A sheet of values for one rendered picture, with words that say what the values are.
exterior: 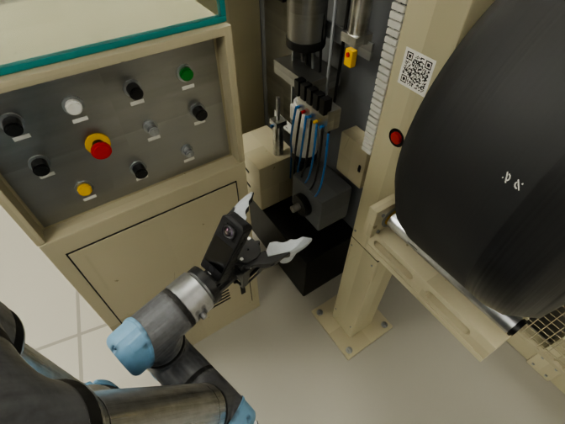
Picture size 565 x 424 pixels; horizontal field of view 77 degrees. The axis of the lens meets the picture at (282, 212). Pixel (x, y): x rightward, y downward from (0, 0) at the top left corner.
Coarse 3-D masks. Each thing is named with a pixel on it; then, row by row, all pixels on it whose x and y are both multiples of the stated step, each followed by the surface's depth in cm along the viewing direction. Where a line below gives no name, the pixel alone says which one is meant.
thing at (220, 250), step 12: (228, 216) 54; (228, 228) 53; (240, 228) 53; (216, 240) 56; (228, 240) 54; (240, 240) 54; (216, 252) 56; (228, 252) 55; (204, 264) 58; (216, 264) 57; (228, 264) 56; (216, 276) 58
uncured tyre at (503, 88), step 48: (528, 0) 41; (480, 48) 43; (528, 48) 40; (432, 96) 50; (480, 96) 43; (528, 96) 39; (432, 144) 48; (480, 144) 43; (528, 144) 40; (432, 192) 51; (480, 192) 45; (528, 192) 40; (432, 240) 57; (480, 240) 47; (528, 240) 42; (480, 288) 53; (528, 288) 45
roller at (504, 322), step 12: (396, 216) 85; (396, 228) 84; (408, 240) 82; (420, 252) 80; (432, 264) 78; (444, 276) 77; (456, 288) 76; (492, 312) 70; (504, 324) 68; (516, 324) 67
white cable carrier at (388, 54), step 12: (396, 0) 69; (396, 12) 70; (396, 24) 71; (396, 36) 72; (384, 48) 76; (396, 48) 74; (384, 60) 77; (384, 72) 79; (384, 84) 80; (384, 96) 87; (372, 108) 86; (372, 120) 88; (372, 132) 90; (372, 144) 92
